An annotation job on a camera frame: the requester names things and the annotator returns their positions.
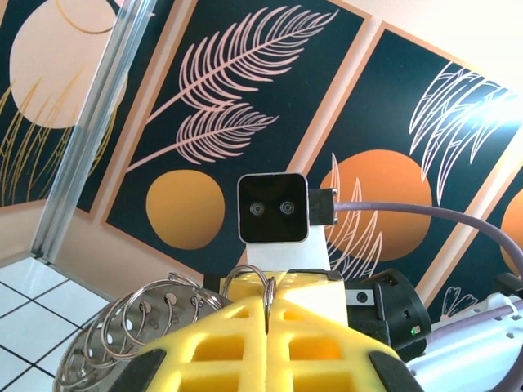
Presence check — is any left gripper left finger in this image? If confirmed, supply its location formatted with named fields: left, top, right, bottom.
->
left=110, top=296, right=269, bottom=392

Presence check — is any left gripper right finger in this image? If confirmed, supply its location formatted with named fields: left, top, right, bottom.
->
left=267, top=300, right=426, bottom=392

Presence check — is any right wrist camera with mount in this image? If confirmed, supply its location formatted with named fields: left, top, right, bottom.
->
left=237, top=173, right=331, bottom=274

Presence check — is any aluminium corner post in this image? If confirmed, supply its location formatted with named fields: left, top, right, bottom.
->
left=31, top=0, right=157, bottom=262

